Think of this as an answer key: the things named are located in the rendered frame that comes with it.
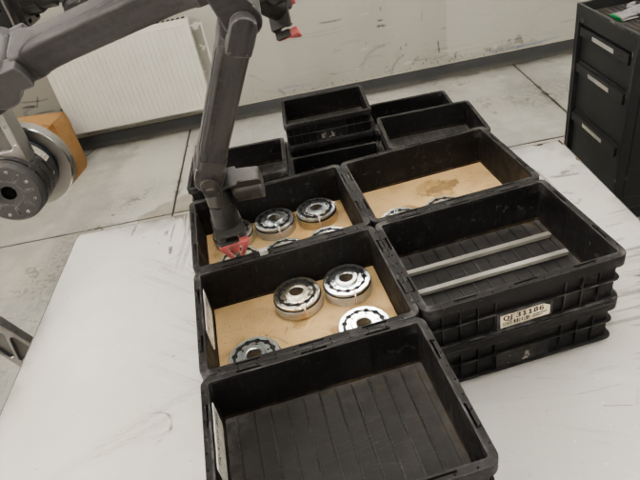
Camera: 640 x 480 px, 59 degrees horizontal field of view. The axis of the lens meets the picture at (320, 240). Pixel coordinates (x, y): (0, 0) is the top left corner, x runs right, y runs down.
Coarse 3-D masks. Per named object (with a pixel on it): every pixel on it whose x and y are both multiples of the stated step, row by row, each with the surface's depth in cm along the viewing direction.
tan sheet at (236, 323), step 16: (240, 304) 125; (256, 304) 124; (272, 304) 123; (368, 304) 118; (384, 304) 117; (224, 320) 122; (240, 320) 121; (256, 320) 120; (272, 320) 119; (288, 320) 118; (304, 320) 118; (320, 320) 117; (336, 320) 116; (224, 336) 118; (240, 336) 117; (272, 336) 115; (288, 336) 115; (304, 336) 114; (320, 336) 113; (224, 352) 114
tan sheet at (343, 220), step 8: (336, 208) 149; (296, 216) 149; (344, 216) 145; (296, 224) 146; (336, 224) 143; (344, 224) 143; (296, 232) 143; (304, 232) 143; (208, 240) 147; (256, 240) 144; (264, 240) 143; (208, 248) 144; (256, 248) 141; (216, 256) 141
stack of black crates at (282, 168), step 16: (256, 144) 242; (272, 144) 243; (192, 160) 240; (240, 160) 246; (256, 160) 247; (272, 160) 248; (288, 160) 248; (192, 176) 229; (272, 176) 220; (192, 192) 221
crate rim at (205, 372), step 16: (320, 240) 122; (256, 256) 121; (272, 256) 121; (384, 256) 114; (208, 272) 120; (400, 288) 106; (384, 320) 100; (400, 320) 99; (336, 336) 99; (272, 352) 98; (288, 352) 98; (208, 368) 99; (224, 368) 97
